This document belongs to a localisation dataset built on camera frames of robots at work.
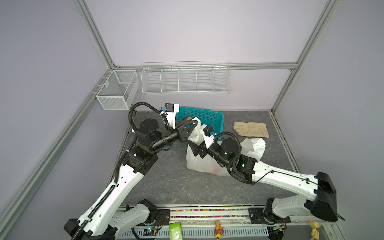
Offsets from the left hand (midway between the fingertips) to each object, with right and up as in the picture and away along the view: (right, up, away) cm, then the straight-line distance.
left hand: (197, 125), depth 58 cm
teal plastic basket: (+12, +4, +51) cm, 53 cm away
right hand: (-2, -5, +7) cm, 9 cm away
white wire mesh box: (-54, +23, +43) cm, 73 cm away
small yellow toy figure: (+55, -47, +12) cm, 73 cm away
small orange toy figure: (+10, -48, +10) cm, 50 cm away
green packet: (-10, -49, +10) cm, 51 cm away
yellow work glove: (+39, -3, +51) cm, 64 cm away
